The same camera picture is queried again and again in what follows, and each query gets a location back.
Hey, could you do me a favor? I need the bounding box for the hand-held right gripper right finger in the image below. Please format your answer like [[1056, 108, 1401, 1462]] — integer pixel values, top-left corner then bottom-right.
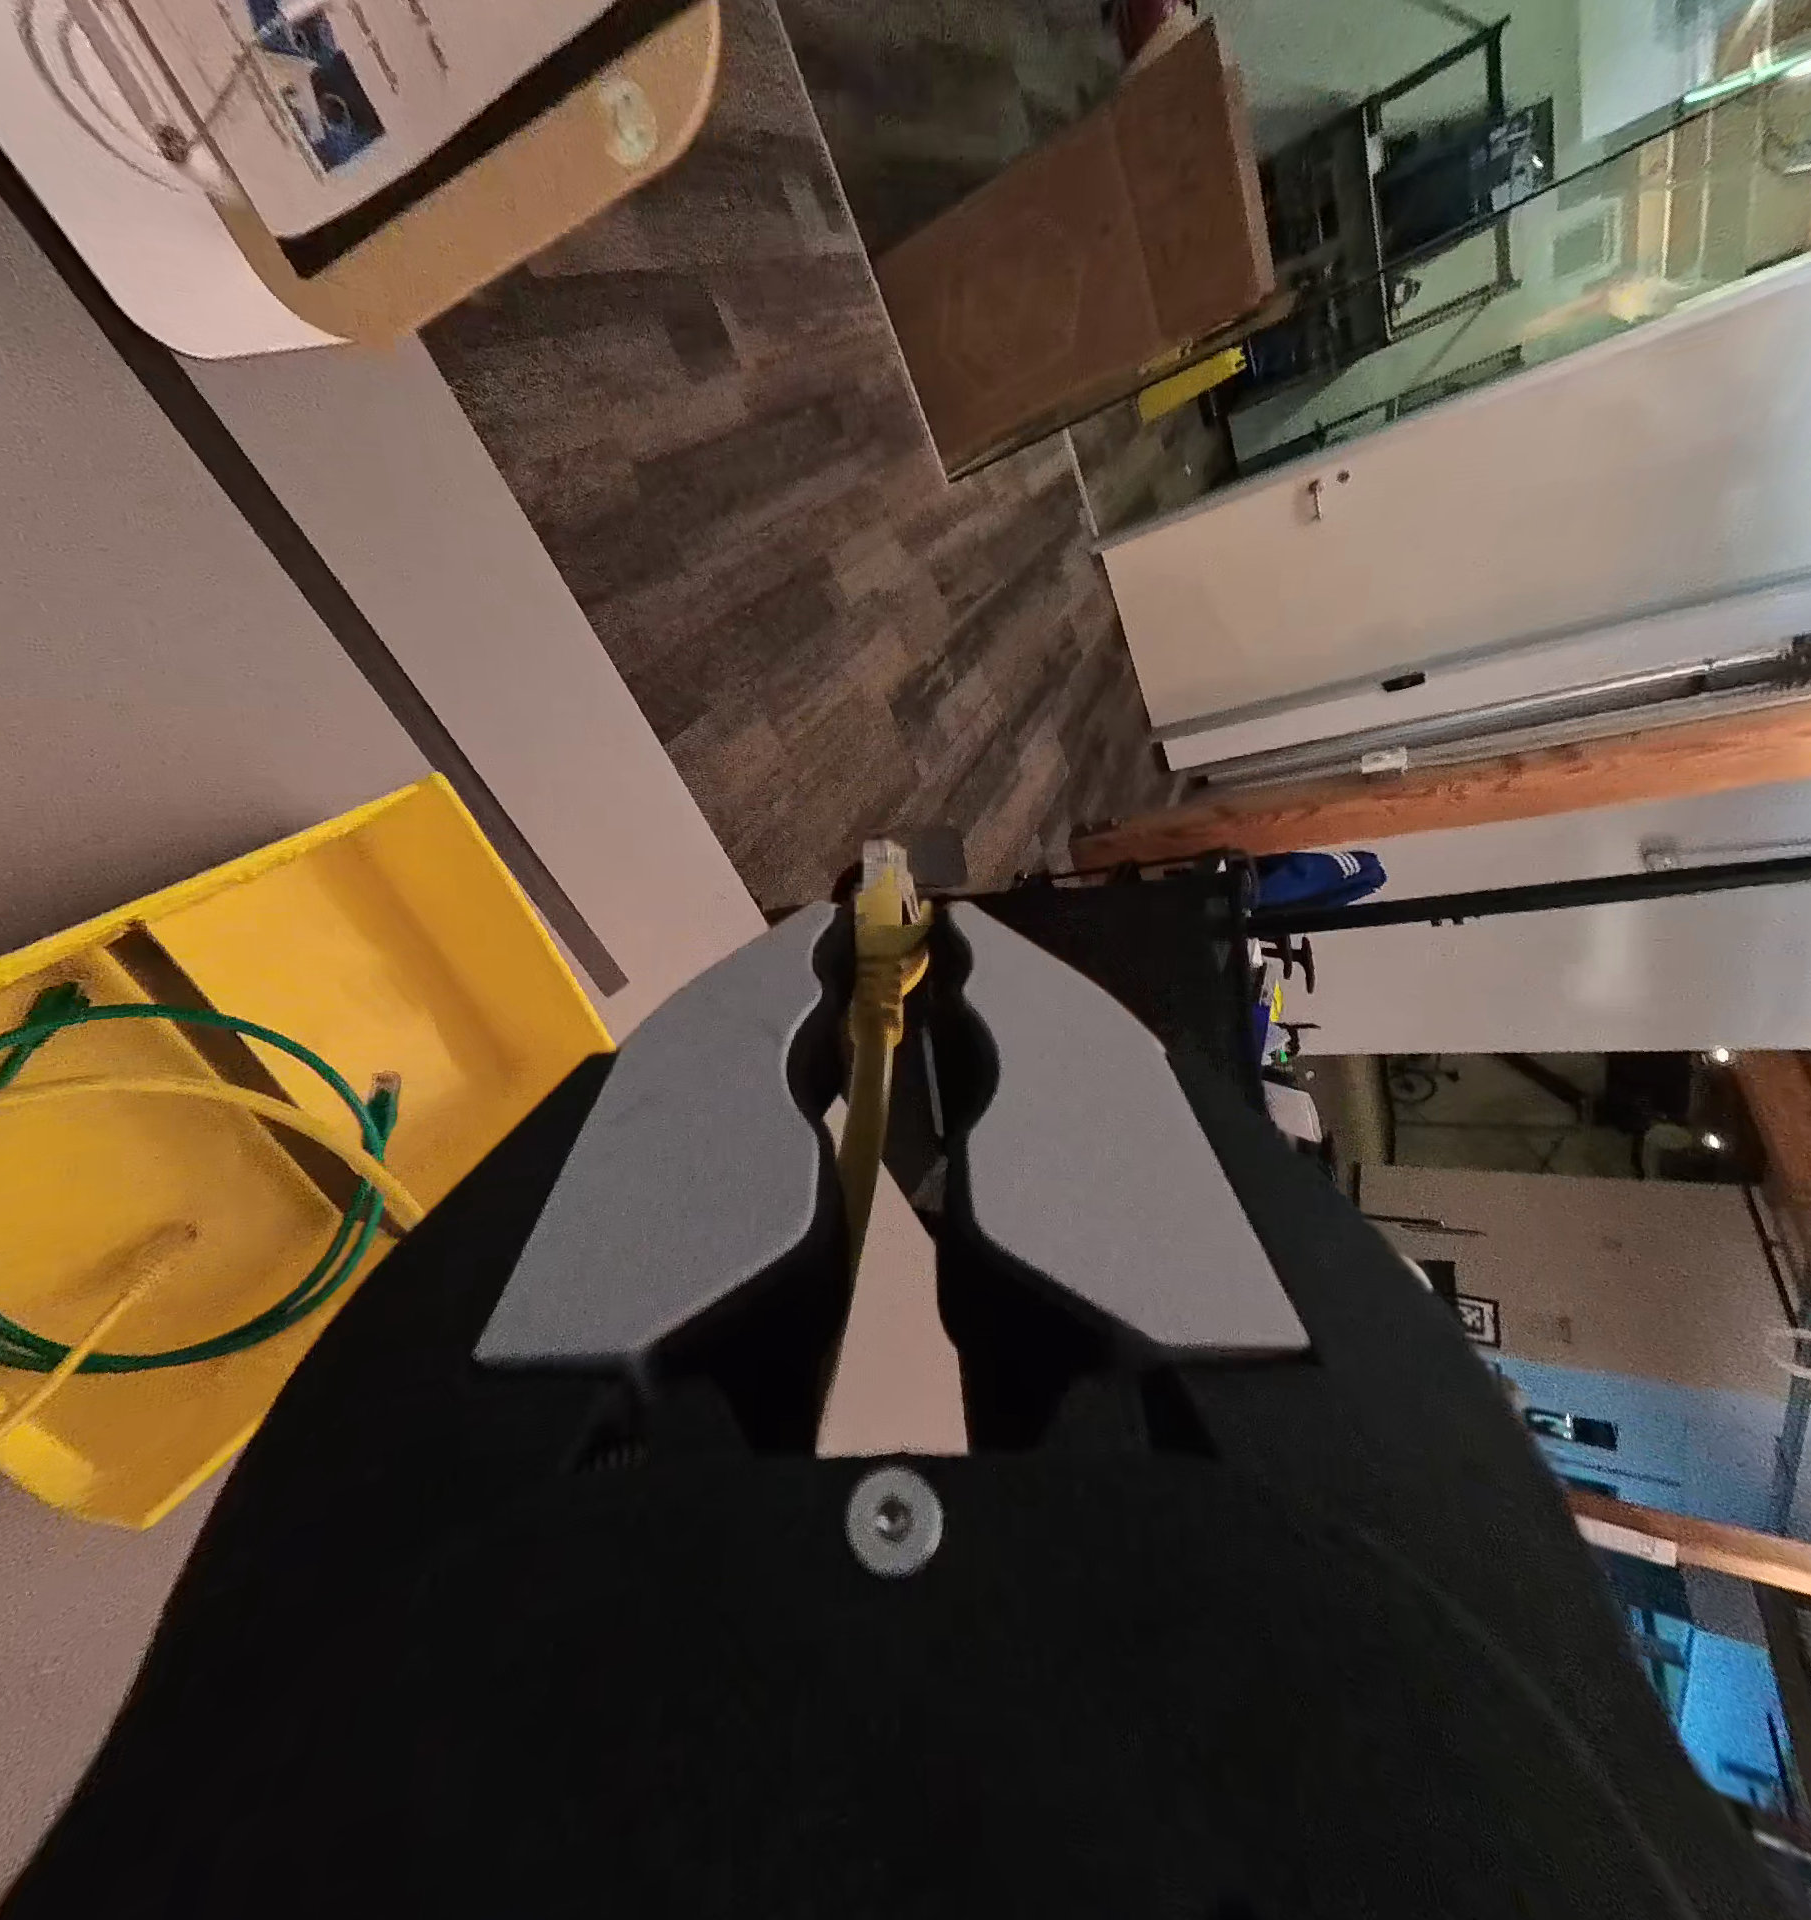
[[926, 900, 1318, 1455]]

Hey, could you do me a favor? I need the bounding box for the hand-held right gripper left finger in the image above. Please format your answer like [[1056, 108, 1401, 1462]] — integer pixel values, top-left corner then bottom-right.
[[471, 900, 858, 1455]]

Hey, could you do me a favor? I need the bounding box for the yellow plastic bin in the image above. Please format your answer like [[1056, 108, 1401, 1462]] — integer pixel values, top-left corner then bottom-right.
[[0, 773, 619, 1532]]

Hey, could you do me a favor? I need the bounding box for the yellow ethernet cable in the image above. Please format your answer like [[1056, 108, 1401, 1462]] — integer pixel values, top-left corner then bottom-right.
[[0, 838, 940, 1484]]

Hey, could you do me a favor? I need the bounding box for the green ethernet cable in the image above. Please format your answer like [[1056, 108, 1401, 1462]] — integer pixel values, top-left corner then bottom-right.
[[0, 982, 404, 1373]]

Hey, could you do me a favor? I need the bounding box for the black mesh office chair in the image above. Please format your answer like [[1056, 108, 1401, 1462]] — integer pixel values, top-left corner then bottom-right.
[[921, 847, 1271, 1119]]

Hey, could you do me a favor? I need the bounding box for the blue striped jacket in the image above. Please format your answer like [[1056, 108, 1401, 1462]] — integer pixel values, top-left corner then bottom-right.
[[1247, 847, 1390, 920]]

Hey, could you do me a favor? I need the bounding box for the black pole stand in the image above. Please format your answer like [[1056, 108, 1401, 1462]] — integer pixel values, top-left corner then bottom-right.
[[1247, 844, 1811, 943]]

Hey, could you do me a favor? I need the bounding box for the wooden pillar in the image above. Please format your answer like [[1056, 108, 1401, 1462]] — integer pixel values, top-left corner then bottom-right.
[[1071, 693, 1811, 875]]

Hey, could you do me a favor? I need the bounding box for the white door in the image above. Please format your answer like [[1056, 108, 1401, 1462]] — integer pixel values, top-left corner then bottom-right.
[[1093, 240, 1811, 777]]

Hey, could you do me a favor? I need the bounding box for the yellow strip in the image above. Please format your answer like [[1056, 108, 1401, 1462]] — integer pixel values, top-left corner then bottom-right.
[[1134, 342, 1252, 430]]

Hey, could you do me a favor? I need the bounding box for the brown wooden cabinet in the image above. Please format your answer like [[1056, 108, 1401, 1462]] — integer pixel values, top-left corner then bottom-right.
[[873, 13, 1285, 484]]

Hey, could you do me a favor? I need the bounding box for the instruction poster stand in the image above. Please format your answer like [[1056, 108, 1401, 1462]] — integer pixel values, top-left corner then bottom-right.
[[0, 0, 726, 365]]

